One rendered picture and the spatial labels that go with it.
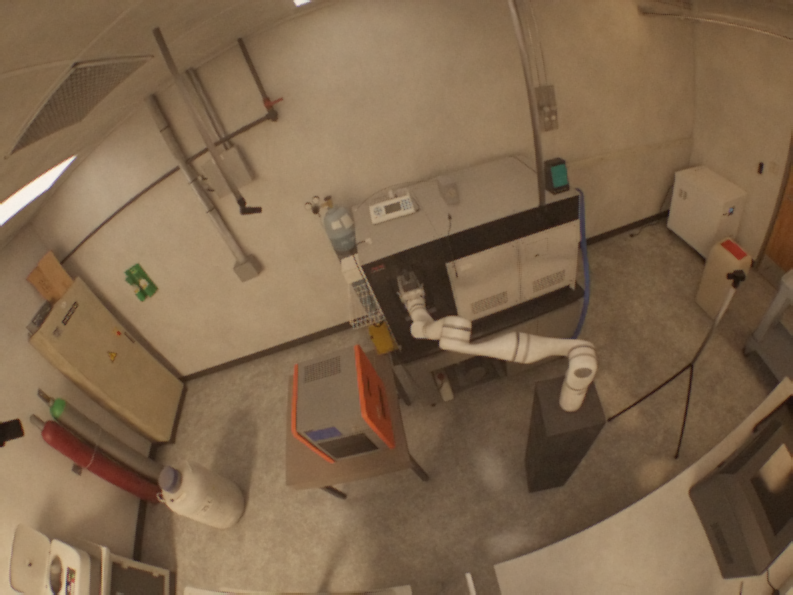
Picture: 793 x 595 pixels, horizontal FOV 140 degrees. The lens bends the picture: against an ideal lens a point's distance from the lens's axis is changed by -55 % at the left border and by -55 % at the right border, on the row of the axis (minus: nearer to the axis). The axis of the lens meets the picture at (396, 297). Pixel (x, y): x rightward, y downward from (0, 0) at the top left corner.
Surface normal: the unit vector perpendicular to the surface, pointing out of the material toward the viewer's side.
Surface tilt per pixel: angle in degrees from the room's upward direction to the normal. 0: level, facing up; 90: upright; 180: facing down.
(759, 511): 0
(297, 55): 90
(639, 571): 0
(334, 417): 0
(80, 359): 90
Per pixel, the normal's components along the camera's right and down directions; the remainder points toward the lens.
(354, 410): -0.29, -0.70
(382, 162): 0.16, 0.63
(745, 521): -0.95, -0.11
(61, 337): 0.94, -0.32
